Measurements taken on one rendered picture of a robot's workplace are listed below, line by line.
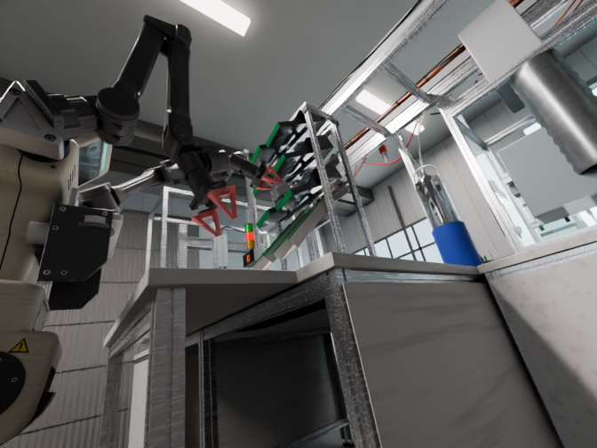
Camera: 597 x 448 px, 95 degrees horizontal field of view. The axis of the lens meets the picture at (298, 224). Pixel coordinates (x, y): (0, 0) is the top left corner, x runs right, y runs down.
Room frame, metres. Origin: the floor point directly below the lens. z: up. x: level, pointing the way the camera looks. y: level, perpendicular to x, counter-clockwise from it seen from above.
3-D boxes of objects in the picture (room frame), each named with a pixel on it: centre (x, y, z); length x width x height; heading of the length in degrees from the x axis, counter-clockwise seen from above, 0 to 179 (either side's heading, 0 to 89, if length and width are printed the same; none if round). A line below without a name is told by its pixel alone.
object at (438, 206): (1.34, -0.74, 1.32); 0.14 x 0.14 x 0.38
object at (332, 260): (1.55, -0.08, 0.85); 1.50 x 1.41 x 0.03; 42
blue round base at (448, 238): (1.34, -0.74, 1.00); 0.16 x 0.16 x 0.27
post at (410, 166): (1.65, -0.85, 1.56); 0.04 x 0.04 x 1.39; 42
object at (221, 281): (0.98, 0.27, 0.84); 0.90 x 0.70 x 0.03; 40
